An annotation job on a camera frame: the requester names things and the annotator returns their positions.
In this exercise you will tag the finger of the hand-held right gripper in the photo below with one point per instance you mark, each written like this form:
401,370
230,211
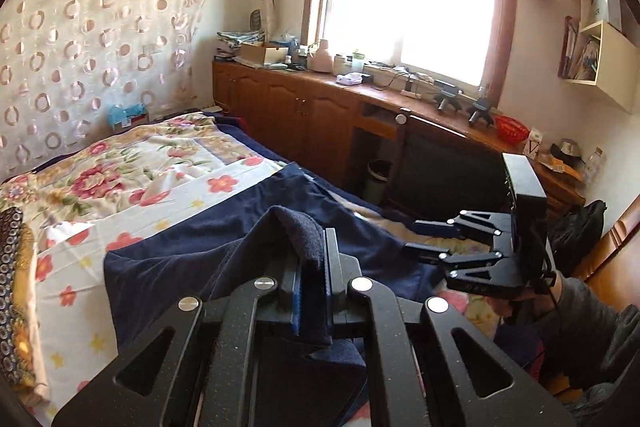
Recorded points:
480,224
480,279

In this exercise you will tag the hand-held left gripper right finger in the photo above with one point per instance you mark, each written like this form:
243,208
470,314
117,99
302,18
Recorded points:
345,287

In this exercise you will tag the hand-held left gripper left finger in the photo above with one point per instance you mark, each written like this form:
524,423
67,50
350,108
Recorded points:
296,307

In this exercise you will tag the navy printed t-shirt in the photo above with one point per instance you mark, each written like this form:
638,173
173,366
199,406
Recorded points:
200,237

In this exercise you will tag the person's right hand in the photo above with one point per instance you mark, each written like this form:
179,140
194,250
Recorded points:
542,297

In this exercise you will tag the black backpack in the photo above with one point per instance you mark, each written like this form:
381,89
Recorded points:
580,227

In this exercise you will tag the black chair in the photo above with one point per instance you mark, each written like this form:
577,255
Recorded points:
450,172

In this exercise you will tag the white printed carton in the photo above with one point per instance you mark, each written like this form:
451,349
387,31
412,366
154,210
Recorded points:
532,142

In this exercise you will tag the red plastic basket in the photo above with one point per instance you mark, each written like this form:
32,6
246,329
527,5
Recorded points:
511,129

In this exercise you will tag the brown wooden door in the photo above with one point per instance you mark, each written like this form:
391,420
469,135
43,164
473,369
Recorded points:
615,257

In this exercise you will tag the dark trash bin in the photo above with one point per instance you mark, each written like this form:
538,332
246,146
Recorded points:
379,182

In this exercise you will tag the long wooden cabinet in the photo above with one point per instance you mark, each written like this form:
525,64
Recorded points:
300,107

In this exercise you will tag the floral bedsheet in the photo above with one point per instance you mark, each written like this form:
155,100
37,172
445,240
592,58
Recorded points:
150,167

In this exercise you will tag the green lid jar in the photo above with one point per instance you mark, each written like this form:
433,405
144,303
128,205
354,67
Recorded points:
358,62

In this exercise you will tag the pale pink jar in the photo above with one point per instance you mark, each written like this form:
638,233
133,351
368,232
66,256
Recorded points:
320,57

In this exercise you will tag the cardboard box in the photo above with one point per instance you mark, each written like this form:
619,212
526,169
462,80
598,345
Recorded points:
262,54

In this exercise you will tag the blue tissue pack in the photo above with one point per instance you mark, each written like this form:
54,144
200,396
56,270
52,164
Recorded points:
125,114

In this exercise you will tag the yellow folded cloth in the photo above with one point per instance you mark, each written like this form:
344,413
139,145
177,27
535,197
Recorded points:
22,337

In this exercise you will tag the small grey fan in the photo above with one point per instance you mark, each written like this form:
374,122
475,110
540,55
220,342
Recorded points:
255,19

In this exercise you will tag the sheer circle-patterned curtain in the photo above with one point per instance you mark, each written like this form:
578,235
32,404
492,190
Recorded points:
100,32

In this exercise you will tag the cream wall shelf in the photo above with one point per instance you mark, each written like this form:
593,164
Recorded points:
617,57

